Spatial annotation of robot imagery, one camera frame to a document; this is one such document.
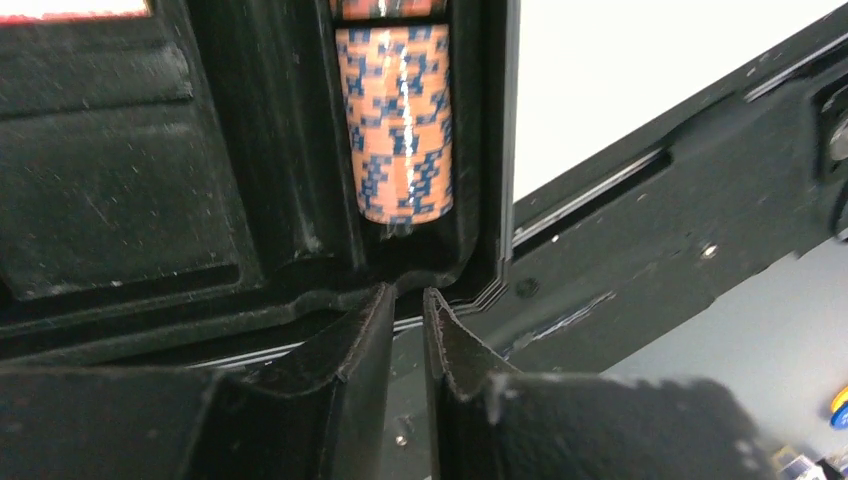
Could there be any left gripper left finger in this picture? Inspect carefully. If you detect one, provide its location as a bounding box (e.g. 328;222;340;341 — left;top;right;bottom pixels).
1;284;396;479

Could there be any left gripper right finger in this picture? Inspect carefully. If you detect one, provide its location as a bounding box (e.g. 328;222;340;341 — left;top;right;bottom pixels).
423;288;776;479

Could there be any black foam-lined carrying case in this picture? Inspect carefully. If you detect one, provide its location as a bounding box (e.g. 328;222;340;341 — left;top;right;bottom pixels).
1;1;520;365

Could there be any poker chip roll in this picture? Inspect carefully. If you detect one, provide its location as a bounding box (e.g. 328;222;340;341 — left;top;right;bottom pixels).
328;0;447;20
336;25;453;225

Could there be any red playing card box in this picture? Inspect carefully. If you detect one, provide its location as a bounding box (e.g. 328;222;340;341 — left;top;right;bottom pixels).
1;0;153;26

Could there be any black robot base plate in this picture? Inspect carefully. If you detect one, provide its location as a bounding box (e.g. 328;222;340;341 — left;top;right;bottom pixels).
463;6;847;372

